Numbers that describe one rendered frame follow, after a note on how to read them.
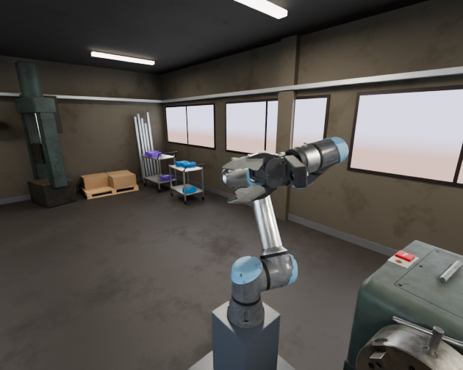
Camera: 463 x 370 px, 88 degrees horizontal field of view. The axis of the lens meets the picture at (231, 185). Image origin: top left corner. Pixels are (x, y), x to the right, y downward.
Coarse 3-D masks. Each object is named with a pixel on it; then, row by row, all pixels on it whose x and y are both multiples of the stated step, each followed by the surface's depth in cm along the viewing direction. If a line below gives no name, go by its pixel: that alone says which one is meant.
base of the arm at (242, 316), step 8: (232, 296) 94; (232, 304) 94; (240, 304) 91; (248, 304) 90; (256, 304) 92; (232, 312) 93; (240, 312) 91; (248, 312) 91; (256, 312) 92; (264, 312) 96; (232, 320) 93; (240, 320) 91; (248, 320) 92; (256, 320) 92
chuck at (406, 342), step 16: (384, 336) 77; (400, 336) 74; (416, 336) 73; (368, 352) 77; (400, 352) 69; (416, 352) 67; (368, 368) 78; (400, 368) 70; (416, 368) 66; (432, 368) 63; (448, 368) 64
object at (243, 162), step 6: (228, 162) 51; (234, 162) 51; (240, 162) 51; (246, 162) 52; (252, 162) 52; (258, 162) 53; (228, 168) 51; (234, 168) 51; (240, 168) 52; (252, 168) 53; (258, 168) 54
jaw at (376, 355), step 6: (378, 342) 76; (378, 348) 74; (384, 348) 73; (378, 354) 73; (384, 354) 72; (372, 360) 72; (378, 360) 71; (384, 360) 70; (390, 360) 71; (378, 366) 71; (384, 366) 70; (390, 366) 70
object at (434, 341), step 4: (436, 328) 65; (440, 328) 65; (432, 332) 65; (436, 332) 64; (440, 332) 64; (432, 336) 65; (436, 336) 64; (440, 336) 64; (428, 340) 67; (432, 340) 65; (436, 340) 65; (440, 340) 64; (428, 344) 66; (432, 344) 65; (436, 344) 65; (428, 348) 67; (432, 348) 66; (436, 348) 65; (428, 352) 67; (432, 352) 66
